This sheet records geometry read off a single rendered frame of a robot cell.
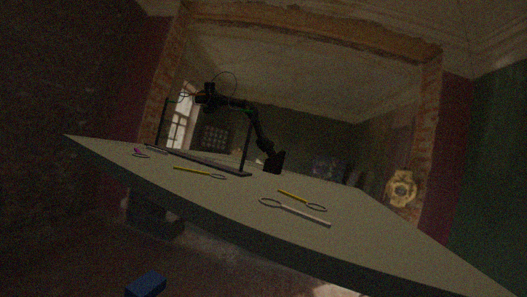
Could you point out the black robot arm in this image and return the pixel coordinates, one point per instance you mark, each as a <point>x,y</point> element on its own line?
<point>262,141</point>

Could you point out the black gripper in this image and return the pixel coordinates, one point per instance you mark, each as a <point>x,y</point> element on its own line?
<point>207,98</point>

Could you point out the beige rectangular bar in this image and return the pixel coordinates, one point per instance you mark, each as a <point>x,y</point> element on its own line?
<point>159,151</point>

